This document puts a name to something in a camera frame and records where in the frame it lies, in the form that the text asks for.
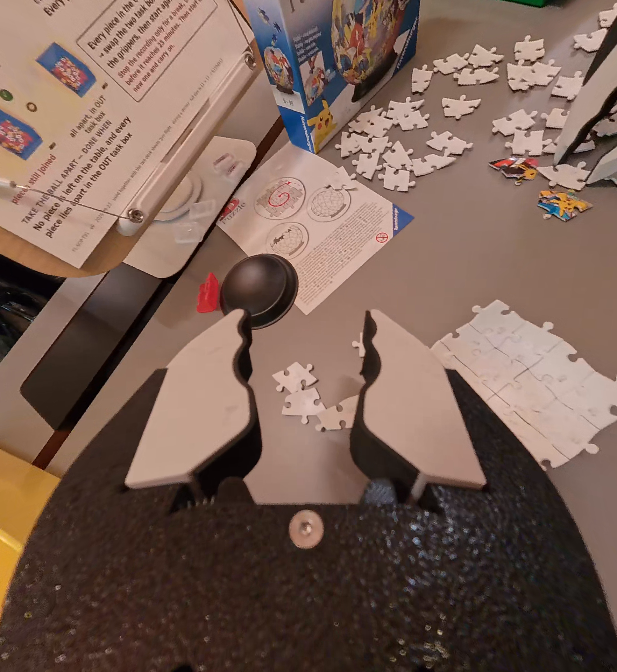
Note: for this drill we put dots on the printed puzzle instruction leaflet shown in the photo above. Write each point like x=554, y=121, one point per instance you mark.
x=340, y=246

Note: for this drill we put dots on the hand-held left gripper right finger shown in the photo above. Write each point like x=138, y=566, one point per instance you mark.
x=418, y=414

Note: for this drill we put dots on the red plastic clip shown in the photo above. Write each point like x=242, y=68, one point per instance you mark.
x=208, y=296

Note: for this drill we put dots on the pile of white puzzle pieces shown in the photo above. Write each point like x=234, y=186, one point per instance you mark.
x=526, y=141

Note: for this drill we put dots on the wooden sheet board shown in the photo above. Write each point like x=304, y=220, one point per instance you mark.
x=14, y=246

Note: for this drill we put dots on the partly built white puzzle ball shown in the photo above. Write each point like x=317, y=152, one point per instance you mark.
x=539, y=383

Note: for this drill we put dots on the printed instruction sheet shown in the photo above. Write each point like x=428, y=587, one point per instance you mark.
x=104, y=131

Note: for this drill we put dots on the white puzzle piece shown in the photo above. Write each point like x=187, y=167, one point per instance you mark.
x=334, y=417
x=302, y=405
x=294, y=377
x=359, y=346

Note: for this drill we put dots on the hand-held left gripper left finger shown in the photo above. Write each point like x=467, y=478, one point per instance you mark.
x=198, y=409

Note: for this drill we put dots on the white clamp rail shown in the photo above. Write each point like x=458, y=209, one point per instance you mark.
x=193, y=136

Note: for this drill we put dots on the black dome puzzle stand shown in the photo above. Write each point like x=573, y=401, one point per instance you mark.
x=258, y=286

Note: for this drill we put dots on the green object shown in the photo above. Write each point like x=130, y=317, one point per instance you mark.
x=534, y=3

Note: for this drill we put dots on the colourful puzzle piece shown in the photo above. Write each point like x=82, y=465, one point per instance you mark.
x=564, y=204
x=518, y=169

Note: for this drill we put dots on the blue puzzle box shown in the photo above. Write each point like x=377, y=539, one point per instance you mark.
x=329, y=68

